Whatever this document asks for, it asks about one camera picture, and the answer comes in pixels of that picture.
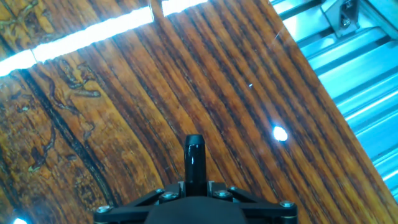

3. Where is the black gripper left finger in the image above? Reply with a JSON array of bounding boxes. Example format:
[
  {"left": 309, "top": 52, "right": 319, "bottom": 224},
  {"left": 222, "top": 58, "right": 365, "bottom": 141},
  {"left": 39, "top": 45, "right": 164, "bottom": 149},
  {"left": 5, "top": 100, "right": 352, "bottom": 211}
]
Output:
[{"left": 93, "top": 182, "right": 187, "bottom": 224}]

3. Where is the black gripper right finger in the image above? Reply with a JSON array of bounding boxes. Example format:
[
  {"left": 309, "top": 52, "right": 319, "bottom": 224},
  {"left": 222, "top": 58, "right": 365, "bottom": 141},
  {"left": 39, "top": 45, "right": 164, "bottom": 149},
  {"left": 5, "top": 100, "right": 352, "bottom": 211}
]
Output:
[{"left": 206, "top": 181, "right": 299, "bottom": 224}]

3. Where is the metal corner bracket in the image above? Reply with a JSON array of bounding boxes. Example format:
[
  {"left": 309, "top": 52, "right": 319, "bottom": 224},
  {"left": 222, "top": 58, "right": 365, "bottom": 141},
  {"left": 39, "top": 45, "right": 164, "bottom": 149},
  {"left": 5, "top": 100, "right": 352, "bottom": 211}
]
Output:
[{"left": 322, "top": 0, "right": 373, "bottom": 39}]

